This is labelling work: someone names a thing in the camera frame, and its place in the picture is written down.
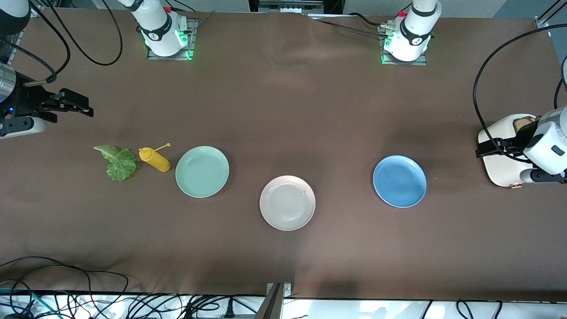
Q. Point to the black equipment box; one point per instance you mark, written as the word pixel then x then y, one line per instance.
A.
pixel 266 5

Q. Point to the grey metal bracket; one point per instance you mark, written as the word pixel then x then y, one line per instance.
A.
pixel 272 305

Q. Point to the green plate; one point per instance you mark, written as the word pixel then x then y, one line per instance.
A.
pixel 202 172

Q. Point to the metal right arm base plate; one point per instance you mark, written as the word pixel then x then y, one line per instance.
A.
pixel 170 58

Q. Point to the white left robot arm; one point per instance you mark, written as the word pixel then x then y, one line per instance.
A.
pixel 414 35

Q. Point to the aluminium frame profile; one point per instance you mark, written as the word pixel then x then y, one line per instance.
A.
pixel 13 48
pixel 541 22

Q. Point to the blue plate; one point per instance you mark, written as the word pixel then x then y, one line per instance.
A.
pixel 399 181

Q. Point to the black power plug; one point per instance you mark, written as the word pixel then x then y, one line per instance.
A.
pixel 229 309

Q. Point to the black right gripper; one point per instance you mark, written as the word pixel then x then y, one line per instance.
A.
pixel 27 98

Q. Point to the beige plate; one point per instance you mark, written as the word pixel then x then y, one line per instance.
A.
pixel 287 203

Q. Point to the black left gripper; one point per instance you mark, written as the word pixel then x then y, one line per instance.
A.
pixel 524 134

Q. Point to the yellow mustard squeeze bottle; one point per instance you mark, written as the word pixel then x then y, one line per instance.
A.
pixel 157 161

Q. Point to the cream white toaster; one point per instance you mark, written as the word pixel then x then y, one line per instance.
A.
pixel 500 170

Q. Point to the brown tablecloth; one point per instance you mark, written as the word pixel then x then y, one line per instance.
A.
pixel 283 110

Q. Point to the green lettuce leaf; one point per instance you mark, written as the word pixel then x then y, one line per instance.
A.
pixel 119 168

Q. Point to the brown bread slice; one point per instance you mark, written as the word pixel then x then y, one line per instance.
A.
pixel 522 123

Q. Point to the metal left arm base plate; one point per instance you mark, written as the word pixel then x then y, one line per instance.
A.
pixel 405 63

